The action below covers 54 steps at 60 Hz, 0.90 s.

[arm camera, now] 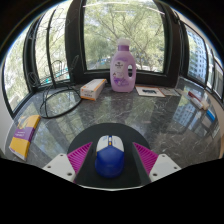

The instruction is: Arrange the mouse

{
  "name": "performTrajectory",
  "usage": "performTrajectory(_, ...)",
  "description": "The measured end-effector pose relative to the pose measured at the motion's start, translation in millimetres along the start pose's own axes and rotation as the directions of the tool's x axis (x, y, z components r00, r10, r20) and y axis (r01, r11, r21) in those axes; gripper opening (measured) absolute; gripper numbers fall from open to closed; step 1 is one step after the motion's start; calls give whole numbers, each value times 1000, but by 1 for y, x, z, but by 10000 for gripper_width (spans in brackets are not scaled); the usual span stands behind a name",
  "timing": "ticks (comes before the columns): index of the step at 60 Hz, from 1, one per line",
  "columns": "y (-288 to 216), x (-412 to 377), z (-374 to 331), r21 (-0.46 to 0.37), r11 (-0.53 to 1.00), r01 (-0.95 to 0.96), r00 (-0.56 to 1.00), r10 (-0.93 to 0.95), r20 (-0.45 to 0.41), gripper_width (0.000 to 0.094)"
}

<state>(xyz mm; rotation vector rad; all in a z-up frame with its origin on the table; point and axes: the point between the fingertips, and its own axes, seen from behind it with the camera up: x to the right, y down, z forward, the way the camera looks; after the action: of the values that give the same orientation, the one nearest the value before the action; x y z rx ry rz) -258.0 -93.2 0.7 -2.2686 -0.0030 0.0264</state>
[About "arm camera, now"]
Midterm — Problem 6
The black cable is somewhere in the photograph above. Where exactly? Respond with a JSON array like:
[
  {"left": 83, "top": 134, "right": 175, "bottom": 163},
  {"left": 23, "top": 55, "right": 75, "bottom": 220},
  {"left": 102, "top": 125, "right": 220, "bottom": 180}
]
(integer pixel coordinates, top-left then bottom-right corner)
[{"left": 27, "top": 54, "right": 84, "bottom": 120}]

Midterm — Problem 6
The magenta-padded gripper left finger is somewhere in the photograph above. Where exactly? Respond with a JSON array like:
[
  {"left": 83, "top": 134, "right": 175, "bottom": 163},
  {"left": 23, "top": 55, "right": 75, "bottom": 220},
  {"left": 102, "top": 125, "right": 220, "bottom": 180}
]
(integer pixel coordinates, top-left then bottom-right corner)
[{"left": 43, "top": 142, "right": 94, "bottom": 184}]

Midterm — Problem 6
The colourful slim box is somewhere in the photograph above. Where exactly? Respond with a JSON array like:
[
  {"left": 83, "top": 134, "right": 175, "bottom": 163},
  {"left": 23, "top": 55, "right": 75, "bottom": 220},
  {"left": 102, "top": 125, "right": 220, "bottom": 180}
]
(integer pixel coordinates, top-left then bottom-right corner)
[{"left": 175, "top": 87, "right": 190, "bottom": 98}]

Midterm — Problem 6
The purple detergent bottle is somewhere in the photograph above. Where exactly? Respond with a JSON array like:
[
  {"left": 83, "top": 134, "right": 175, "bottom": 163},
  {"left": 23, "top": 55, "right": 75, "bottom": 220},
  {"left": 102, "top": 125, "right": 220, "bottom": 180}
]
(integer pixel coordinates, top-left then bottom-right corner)
[{"left": 109, "top": 38, "right": 137, "bottom": 94}]

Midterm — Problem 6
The grey flat booklet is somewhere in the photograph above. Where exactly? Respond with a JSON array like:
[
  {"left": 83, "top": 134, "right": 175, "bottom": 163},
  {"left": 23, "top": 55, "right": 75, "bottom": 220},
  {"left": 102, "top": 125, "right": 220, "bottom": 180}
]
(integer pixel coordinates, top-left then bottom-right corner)
[{"left": 158, "top": 87, "right": 181, "bottom": 98}]

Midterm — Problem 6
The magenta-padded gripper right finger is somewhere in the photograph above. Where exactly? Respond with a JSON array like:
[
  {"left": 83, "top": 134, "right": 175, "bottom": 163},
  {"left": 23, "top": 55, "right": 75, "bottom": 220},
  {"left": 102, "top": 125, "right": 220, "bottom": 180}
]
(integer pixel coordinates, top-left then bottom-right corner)
[{"left": 132, "top": 142, "right": 183, "bottom": 185}]

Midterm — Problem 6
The white slim box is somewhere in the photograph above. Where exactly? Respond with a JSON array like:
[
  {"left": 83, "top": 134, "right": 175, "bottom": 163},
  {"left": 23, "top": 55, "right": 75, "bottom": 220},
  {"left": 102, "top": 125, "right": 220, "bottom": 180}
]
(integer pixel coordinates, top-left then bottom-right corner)
[{"left": 189, "top": 96, "right": 205, "bottom": 110}]

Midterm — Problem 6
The white and orange carton box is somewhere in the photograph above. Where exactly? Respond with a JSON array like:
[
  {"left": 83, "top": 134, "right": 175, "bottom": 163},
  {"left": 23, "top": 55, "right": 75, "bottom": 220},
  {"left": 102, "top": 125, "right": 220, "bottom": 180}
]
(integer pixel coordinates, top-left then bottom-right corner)
[{"left": 79, "top": 78, "right": 108, "bottom": 102}]

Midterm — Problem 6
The white card with dark print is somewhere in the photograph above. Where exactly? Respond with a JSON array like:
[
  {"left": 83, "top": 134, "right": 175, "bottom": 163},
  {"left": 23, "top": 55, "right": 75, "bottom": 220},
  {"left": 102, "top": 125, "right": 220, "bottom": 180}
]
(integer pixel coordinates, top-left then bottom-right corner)
[{"left": 134, "top": 85, "right": 166, "bottom": 99}]

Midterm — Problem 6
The beige flat box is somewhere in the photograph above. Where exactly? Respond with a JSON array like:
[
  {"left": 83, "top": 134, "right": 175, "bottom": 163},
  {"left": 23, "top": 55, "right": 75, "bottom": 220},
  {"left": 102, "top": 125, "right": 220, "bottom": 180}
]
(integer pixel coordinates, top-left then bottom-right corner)
[{"left": 197, "top": 94, "right": 211, "bottom": 110}]

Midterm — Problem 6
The red flat box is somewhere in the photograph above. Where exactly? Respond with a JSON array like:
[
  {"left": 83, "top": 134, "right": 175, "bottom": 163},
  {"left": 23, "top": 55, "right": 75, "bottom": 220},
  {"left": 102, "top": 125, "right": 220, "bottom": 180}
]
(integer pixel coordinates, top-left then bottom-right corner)
[{"left": 187, "top": 90, "right": 200, "bottom": 101}]

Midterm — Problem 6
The blue and white computer mouse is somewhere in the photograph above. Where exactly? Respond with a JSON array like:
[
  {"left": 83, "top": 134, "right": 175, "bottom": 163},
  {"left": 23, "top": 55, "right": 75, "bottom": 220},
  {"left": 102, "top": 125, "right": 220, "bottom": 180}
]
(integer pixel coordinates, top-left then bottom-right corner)
[{"left": 94, "top": 134, "right": 126, "bottom": 179}]

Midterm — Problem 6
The yellow and purple flat box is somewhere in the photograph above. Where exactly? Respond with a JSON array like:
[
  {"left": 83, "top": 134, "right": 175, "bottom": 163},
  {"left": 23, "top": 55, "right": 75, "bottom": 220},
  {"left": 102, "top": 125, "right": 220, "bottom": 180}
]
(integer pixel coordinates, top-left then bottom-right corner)
[{"left": 8, "top": 114, "right": 42, "bottom": 162}]

